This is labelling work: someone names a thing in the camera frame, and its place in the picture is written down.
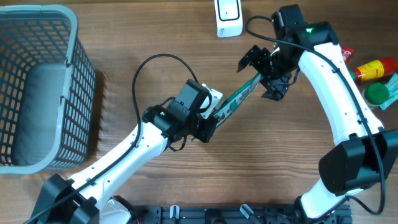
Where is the green 3M gloves packet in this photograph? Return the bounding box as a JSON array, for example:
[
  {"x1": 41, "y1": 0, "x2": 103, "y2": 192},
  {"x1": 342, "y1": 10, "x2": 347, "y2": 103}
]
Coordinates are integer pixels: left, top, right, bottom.
[{"x1": 213, "y1": 73, "x2": 262, "y2": 128}]

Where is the red coffee stick sachet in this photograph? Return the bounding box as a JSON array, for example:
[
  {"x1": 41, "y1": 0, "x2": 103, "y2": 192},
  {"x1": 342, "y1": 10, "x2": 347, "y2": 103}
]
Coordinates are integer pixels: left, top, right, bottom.
[{"x1": 341, "y1": 47, "x2": 355, "y2": 63}]

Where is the green lid jar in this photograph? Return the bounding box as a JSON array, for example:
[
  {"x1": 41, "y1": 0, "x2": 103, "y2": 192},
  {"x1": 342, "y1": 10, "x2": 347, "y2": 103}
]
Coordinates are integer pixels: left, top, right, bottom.
[{"x1": 363, "y1": 83, "x2": 390, "y2": 108}]

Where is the red sauce bottle green cap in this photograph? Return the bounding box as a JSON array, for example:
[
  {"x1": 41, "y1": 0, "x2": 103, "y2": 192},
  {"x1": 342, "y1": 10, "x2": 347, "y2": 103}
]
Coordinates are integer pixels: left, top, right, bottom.
[{"x1": 349, "y1": 57, "x2": 397, "y2": 83}]

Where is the light teal tissue pack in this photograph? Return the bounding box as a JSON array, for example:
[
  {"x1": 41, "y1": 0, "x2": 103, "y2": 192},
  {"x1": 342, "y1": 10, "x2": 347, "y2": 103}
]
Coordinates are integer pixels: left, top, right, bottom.
[{"x1": 379, "y1": 73, "x2": 398, "y2": 110}]

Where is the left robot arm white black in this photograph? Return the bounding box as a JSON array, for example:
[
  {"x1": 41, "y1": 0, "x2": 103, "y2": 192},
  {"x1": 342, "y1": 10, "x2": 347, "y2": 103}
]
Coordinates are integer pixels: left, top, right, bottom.
[{"x1": 28, "y1": 80, "x2": 223, "y2": 223}]

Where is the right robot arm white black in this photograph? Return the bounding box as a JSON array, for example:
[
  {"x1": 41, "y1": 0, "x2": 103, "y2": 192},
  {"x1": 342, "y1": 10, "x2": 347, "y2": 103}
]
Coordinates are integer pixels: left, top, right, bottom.
[{"x1": 238, "y1": 4, "x2": 397, "y2": 223}]

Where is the white barcode scanner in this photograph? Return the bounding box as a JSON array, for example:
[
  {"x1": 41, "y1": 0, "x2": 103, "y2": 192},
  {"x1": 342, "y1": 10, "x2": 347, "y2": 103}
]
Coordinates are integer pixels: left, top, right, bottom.
[{"x1": 214, "y1": 0, "x2": 243, "y2": 38}]

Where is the grey plastic mesh basket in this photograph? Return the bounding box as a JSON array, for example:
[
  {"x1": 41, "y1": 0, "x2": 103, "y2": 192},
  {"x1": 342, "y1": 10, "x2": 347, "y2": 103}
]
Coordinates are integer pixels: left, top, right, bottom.
[{"x1": 1, "y1": 5, "x2": 96, "y2": 175}]

